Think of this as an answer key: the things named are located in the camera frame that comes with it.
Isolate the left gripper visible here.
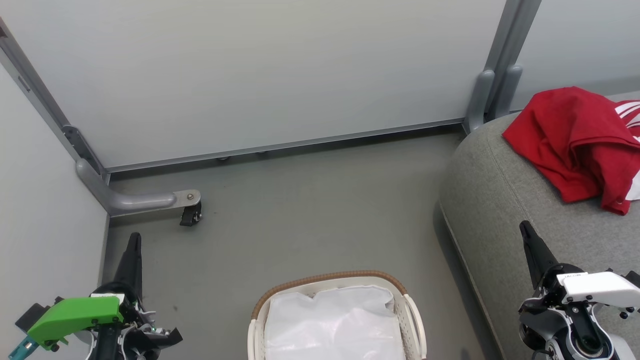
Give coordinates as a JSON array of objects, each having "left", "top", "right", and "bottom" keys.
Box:
[{"left": 26, "top": 232, "right": 184, "bottom": 352}]

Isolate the white laundry basket brown rim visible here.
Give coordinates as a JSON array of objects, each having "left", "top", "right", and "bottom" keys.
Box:
[{"left": 247, "top": 270, "right": 428, "bottom": 360}]

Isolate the grey fabric sofa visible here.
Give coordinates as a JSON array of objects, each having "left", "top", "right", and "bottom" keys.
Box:
[{"left": 438, "top": 91, "right": 640, "bottom": 360}]

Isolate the red clothing with white stripes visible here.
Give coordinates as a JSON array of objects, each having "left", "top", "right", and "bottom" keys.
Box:
[{"left": 502, "top": 86, "right": 640, "bottom": 216}]

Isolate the grey metal partition post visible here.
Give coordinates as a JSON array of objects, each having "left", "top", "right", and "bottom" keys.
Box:
[{"left": 482, "top": 0, "right": 542, "bottom": 121}]

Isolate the black caster wheel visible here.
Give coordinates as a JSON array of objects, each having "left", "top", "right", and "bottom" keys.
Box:
[{"left": 179, "top": 201, "right": 203, "bottom": 227}]

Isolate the teal plastic tab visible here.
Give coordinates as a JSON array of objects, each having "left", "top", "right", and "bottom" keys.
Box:
[{"left": 7, "top": 335, "right": 39, "bottom": 360}]

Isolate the grey upright partition foot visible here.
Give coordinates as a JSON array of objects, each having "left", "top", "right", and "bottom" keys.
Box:
[
  {"left": 494, "top": 64, "right": 524, "bottom": 121},
  {"left": 464, "top": 69, "right": 496, "bottom": 134}
]

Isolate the grey partition bottom rail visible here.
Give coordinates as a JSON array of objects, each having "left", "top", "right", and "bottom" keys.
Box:
[{"left": 106, "top": 118, "right": 467, "bottom": 174}]

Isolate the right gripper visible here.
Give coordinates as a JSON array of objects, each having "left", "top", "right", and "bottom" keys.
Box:
[{"left": 519, "top": 220, "right": 640, "bottom": 314}]

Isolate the grey metal corner post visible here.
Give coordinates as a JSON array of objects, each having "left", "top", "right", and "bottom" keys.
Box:
[{"left": 0, "top": 19, "right": 110, "bottom": 183}]

